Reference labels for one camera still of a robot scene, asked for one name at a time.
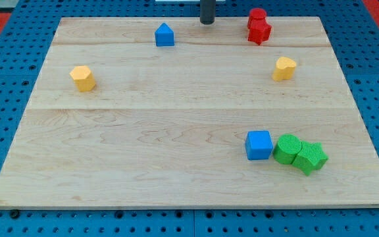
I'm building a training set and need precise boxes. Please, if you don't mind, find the red star block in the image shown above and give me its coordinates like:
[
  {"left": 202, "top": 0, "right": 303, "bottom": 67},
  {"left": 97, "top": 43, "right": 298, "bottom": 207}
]
[{"left": 247, "top": 19, "right": 272, "bottom": 45}]

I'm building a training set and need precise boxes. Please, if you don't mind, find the green star block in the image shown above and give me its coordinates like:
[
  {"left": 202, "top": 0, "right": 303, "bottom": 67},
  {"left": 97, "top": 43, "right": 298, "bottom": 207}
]
[{"left": 292, "top": 141, "right": 328, "bottom": 176}]

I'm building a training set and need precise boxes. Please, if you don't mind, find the light wooden board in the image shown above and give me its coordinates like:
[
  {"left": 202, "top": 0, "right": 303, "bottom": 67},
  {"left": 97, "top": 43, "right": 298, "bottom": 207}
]
[{"left": 0, "top": 16, "right": 379, "bottom": 210}]

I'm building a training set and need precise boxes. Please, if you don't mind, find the blue cube block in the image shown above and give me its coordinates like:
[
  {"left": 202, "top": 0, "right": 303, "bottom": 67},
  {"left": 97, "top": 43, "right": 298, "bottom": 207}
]
[{"left": 245, "top": 130, "right": 273, "bottom": 161}]

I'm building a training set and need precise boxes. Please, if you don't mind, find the blue pentagon house block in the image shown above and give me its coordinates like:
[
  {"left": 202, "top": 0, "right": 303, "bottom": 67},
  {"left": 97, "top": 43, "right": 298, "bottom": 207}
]
[{"left": 155, "top": 22, "right": 174, "bottom": 47}]

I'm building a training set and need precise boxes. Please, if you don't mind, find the green cylinder block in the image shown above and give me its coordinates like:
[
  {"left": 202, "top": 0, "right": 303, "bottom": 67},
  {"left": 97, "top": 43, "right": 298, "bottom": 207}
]
[{"left": 273, "top": 134, "right": 302, "bottom": 165}]

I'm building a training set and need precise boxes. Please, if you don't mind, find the yellow heart block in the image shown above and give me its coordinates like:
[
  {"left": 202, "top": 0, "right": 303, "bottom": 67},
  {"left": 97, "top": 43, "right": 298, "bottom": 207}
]
[{"left": 272, "top": 57, "right": 297, "bottom": 81}]

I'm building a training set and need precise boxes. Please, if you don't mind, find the yellow hexagon block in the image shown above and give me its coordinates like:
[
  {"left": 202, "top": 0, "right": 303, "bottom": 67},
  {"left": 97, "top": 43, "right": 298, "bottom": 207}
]
[{"left": 69, "top": 65, "right": 96, "bottom": 92}]

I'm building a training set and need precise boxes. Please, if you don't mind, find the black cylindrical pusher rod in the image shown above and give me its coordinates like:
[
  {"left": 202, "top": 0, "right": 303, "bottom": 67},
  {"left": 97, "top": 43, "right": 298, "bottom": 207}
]
[{"left": 199, "top": 0, "right": 216, "bottom": 25}]

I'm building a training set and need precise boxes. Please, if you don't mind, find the red cylinder block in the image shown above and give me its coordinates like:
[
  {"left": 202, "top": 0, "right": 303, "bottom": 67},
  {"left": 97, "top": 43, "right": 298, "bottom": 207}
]
[{"left": 247, "top": 8, "right": 267, "bottom": 29}]

